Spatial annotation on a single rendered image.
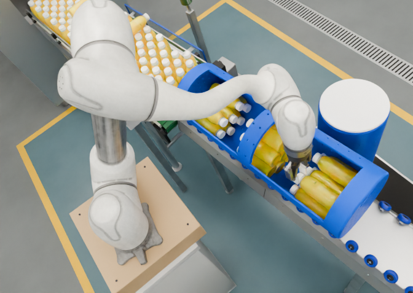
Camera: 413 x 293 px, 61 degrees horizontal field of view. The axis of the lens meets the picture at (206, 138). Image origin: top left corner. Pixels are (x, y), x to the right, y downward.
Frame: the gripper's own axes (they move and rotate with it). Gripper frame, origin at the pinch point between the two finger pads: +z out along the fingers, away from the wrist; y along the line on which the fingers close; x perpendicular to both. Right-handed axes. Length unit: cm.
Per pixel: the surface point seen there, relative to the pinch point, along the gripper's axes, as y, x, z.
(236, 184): 5, 62, 112
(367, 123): 37.6, -4.2, 8.6
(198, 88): 6, 63, 1
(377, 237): 4.7, -32.0, 19.6
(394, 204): 54, -26, 97
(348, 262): -8.1, -29.5, 26.1
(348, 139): 30.3, -1.4, 14.1
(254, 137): -1.9, 18.9, -9.3
